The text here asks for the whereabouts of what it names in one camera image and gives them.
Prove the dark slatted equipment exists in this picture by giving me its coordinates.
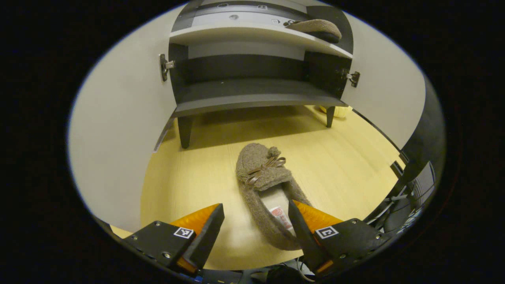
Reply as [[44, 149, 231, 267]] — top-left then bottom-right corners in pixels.
[[408, 160, 437, 206]]

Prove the pale yellow round object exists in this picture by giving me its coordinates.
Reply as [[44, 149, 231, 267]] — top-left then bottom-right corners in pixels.
[[319, 105, 352, 119]]

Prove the metal door hinge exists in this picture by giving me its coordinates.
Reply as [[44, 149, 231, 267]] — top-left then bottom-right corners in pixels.
[[159, 53, 176, 82], [339, 68, 361, 88]]

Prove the grey shoe cabinet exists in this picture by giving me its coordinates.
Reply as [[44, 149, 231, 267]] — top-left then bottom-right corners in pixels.
[[168, 0, 354, 150]]

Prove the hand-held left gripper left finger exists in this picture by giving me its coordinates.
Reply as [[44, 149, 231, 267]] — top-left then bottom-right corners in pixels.
[[124, 203, 226, 275]]

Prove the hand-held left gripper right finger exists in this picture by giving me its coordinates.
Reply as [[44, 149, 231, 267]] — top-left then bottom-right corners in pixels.
[[288, 200, 391, 277]]

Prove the brown fuzzy shoe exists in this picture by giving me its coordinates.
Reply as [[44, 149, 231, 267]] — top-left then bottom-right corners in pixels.
[[236, 142, 313, 251], [283, 19, 343, 44]]

